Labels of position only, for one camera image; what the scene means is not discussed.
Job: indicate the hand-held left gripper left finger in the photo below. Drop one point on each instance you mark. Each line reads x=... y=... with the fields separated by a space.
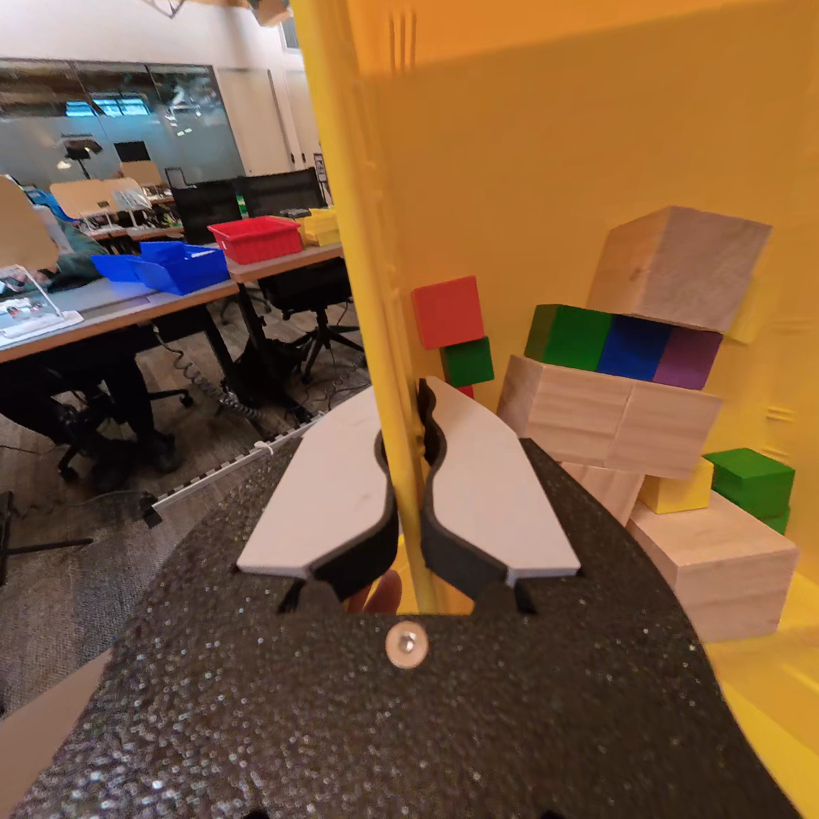
x=320 y=499

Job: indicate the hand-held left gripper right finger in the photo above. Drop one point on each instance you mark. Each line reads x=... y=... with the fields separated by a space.
x=492 y=499

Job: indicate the pile of coloured wooden cubes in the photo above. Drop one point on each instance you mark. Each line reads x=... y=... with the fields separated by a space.
x=608 y=416

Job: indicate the yellow plastic box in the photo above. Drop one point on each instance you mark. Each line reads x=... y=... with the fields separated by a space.
x=544 y=160

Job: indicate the person's left hand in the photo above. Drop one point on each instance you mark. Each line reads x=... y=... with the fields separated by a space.
x=382 y=592

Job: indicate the large blue plastic bin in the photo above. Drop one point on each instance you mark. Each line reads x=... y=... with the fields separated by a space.
x=185 y=272

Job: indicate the red plastic bin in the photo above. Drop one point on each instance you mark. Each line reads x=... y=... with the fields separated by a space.
x=256 y=240

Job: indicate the yellow plastic bin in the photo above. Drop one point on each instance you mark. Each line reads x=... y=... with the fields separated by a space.
x=320 y=229

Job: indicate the black stand base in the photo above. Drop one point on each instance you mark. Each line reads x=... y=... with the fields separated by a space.
x=25 y=547

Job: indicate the small blue plastic bin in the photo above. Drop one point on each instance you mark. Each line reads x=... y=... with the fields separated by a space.
x=115 y=267

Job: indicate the clear acrylic stand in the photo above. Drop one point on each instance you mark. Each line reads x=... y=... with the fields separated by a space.
x=38 y=317

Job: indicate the black monitor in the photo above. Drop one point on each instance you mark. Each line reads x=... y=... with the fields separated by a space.
x=132 y=151

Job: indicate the black tripod stand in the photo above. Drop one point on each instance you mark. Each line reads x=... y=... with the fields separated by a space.
x=82 y=153

